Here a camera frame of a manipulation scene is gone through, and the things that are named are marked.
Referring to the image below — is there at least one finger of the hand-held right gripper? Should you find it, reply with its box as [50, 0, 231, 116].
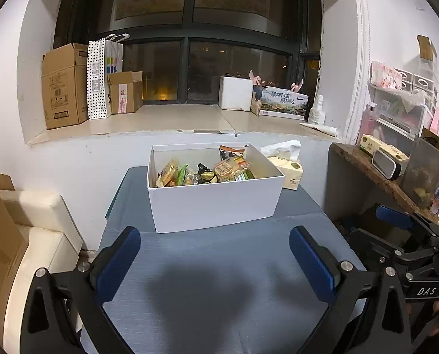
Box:
[348, 228, 439, 266]
[375, 206, 439, 235]

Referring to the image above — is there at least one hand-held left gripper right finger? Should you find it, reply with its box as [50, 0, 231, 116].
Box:
[289, 225, 414, 354]

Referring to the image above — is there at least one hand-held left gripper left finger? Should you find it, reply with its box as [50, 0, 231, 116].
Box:
[19, 226, 142, 354]

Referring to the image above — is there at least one white cardboard box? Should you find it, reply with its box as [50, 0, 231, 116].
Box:
[146, 142, 286, 234]

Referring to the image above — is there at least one black yellow snack packet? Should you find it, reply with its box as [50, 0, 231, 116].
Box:
[196, 162, 218, 185]

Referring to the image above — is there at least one beige cookie packet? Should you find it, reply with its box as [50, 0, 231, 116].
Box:
[214, 156, 251, 181]

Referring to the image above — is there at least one clear acrylic container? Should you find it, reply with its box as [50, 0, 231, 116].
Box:
[402, 135, 439, 211]

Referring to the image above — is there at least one wooden desk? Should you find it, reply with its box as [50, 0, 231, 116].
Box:
[323, 142, 439, 229]

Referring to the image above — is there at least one green beige tissue pack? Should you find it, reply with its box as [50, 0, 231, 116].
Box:
[376, 144, 410, 163]
[359, 134, 380, 156]

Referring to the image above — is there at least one cream tissue pack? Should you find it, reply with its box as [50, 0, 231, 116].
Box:
[260, 140, 304, 191]

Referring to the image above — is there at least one clear pump bottle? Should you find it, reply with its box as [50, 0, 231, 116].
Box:
[361, 101, 377, 137]

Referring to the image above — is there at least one white tube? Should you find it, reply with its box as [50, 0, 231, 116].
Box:
[300, 123, 338, 136]

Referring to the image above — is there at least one white bottle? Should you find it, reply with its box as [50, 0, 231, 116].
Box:
[308, 95, 326, 125]

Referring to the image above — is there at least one clear plastic drawer organiser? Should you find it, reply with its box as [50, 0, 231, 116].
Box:
[369, 59, 439, 144]

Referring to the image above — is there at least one orange black snack packet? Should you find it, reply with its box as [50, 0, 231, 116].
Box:
[219, 145, 247, 161]

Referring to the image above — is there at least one pink printed packet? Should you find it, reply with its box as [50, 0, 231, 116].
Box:
[370, 60, 404, 90]

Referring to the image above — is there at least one landscape printed box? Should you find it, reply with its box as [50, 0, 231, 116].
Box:
[258, 86, 309, 120]

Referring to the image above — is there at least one open small cardboard box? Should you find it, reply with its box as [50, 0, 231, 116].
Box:
[107, 71, 144, 115]

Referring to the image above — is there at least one brown upright packet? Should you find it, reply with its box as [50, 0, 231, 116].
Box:
[250, 86, 263, 116]

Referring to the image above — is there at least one white foam box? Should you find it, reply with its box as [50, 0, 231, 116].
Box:
[218, 76, 254, 112]

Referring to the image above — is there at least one polka dot paper bag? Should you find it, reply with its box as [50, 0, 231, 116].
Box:
[87, 34, 131, 119]

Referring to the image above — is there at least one tall brown cardboard box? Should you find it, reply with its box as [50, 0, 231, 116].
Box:
[41, 43, 89, 130]

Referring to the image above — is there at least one dark window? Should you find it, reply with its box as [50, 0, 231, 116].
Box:
[53, 0, 323, 106]

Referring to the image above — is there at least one cardboard piece on wall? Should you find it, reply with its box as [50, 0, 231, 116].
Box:
[417, 35, 438, 61]

